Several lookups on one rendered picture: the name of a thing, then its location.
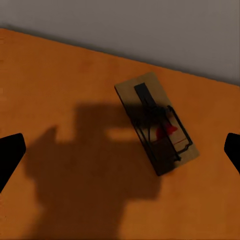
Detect mousetrap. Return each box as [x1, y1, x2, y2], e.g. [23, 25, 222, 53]
[114, 70, 201, 177]

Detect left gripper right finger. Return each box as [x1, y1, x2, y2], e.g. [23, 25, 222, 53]
[224, 133, 240, 173]

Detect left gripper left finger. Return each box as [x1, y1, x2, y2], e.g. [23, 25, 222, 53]
[0, 133, 26, 193]

